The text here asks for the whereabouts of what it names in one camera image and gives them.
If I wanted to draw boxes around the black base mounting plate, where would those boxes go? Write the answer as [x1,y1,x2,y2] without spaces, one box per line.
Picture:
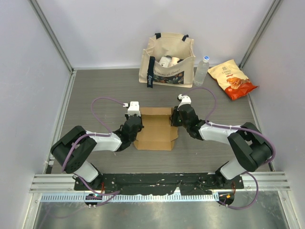
[88,173,244,196]

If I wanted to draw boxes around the aluminium frame post right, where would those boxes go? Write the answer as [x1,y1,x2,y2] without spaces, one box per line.
[239,0,283,70]

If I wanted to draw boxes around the beige canvas tote bag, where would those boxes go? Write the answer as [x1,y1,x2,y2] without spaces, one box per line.
[139,33,195,88]

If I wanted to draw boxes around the cassava chips bag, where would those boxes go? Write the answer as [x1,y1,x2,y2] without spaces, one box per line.
[208,59,258,100]

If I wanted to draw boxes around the brown cardboard box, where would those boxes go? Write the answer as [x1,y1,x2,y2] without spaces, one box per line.
[134,107,178,151]

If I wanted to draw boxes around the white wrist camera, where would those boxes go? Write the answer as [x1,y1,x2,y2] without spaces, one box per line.
[177,94,192,107]
[123,101,141,117]

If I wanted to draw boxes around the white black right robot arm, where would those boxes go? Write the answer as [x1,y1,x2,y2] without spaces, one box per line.
[171,104,275,188]

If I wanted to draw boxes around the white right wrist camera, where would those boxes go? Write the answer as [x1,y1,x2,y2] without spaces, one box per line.
[177,94,192,107]

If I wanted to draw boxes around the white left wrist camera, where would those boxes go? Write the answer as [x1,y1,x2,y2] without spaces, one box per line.
[123,101,141,117]

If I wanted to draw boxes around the aluminium front rail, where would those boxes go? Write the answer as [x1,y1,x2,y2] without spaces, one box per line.
[30,172,290,196]

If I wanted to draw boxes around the aluminium frame post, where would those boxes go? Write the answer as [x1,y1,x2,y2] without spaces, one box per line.
[28,0,74,73]
[239,0,283,70]

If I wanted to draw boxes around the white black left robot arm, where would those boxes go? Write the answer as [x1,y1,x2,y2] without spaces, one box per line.
[51,115,143,190]

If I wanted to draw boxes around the aluminium frame post left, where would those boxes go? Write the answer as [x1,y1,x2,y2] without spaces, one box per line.
[28,0,74,73]

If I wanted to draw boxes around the white slotted cable duct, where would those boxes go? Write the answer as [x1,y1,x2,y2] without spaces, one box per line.
[41,193,219,203]

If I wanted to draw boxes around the white items inside bag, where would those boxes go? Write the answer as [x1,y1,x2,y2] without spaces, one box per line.
[159,55,182,68]

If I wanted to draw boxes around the clear plastic water bottle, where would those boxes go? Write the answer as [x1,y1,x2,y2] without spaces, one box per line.
[193,56,210,86]

